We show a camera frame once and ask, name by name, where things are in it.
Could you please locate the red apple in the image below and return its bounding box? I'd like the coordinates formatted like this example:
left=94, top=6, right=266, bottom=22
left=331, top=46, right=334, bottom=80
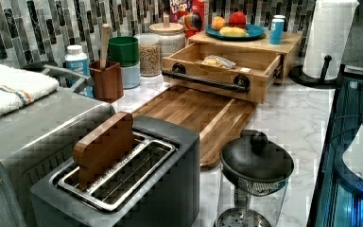
left=229, top=11, right=246, bottom=28

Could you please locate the wooden drawer with black handle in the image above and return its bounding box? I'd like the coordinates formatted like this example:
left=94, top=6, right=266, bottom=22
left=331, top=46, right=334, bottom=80
left=163, top=43, right=283, bottom=103

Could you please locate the blue plate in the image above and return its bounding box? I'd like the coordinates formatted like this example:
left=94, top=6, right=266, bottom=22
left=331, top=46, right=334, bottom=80
left=205, top=25, right=265, bottom=41

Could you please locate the glass jar with wooden lid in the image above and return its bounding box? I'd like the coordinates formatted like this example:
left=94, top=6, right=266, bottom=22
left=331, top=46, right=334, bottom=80
left=149, top=14, right=185, bottom=60

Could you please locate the glass jar of grains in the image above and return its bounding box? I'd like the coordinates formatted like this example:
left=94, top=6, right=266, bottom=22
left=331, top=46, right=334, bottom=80
left=135, top=33, right=161, bottom=77

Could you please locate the brown wooden utensil holder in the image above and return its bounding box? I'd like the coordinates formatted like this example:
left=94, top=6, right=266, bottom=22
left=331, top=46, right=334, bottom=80
left=90, top=61, right=124, bottom=103

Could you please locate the white paper towel roll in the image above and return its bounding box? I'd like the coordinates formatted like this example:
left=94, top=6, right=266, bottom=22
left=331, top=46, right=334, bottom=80
left=302, top=0, right=359, bottom=79

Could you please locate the orange fruit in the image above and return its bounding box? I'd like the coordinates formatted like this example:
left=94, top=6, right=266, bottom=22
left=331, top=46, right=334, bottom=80
left=211, top=16, right=226, bottom=31

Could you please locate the white folded towel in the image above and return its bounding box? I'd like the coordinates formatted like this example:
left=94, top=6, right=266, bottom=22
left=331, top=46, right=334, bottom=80
left=0, top=63, right=59, bottom=116

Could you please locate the wooden spoon handle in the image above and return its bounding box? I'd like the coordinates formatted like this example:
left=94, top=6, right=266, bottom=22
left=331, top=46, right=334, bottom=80
left=100, top=24, right=111, bottom=70

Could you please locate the light blue cup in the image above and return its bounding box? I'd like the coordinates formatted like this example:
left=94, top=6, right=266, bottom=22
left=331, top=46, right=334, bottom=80
left=121, top=62, right=140, bottom=89

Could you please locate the black paper towel holder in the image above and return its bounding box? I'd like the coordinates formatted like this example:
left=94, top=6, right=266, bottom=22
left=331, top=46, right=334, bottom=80
left=288, top=55, right=344, bottom=90

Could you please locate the wooden drawer cabinet box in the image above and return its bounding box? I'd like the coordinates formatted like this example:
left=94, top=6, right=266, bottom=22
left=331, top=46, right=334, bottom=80
left=188, top=30, right=302, bottom=84

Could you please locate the yellow banana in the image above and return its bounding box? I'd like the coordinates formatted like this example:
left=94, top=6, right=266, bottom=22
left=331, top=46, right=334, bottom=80
left=219, top=26, right=248, bottom=38

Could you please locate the glass french press black lid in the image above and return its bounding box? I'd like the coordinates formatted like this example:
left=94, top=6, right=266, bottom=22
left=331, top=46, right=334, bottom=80
left=214, top=130, right=294, bottom=227

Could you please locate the silver toaster oven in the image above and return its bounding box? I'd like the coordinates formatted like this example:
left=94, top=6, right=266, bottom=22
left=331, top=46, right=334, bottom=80
left=0, top=64, right=116, bottom=227

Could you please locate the dark grey toaster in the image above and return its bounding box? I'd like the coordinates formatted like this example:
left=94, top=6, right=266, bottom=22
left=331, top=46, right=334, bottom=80
left=31, top=115, right=199, bottom=227

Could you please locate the green cup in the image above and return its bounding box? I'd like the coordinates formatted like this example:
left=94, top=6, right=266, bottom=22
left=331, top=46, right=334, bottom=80
left=109, top=37, right=139, bottom=67

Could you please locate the wooden toast slice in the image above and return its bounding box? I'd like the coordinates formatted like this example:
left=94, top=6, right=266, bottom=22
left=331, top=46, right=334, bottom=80
left=73, top=112, right=134, bottom=189

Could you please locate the white blue supplement bottle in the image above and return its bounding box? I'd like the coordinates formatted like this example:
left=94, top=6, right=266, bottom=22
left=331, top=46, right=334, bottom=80
left=64, top=44, right=95, bottom=99

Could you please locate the wooden cutting board tray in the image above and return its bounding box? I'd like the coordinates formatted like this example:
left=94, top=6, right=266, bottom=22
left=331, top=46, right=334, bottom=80
left=132, top=86, right=256, bottom=170

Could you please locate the snack packet in drawer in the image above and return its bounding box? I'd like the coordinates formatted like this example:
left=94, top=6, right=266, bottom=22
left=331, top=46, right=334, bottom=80
left=201, top=55, right=236, bottom=69

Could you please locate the blue white-capped can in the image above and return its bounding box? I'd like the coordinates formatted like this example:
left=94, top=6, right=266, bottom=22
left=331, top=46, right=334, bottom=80
left=269, top=15, right=285, bottom=44

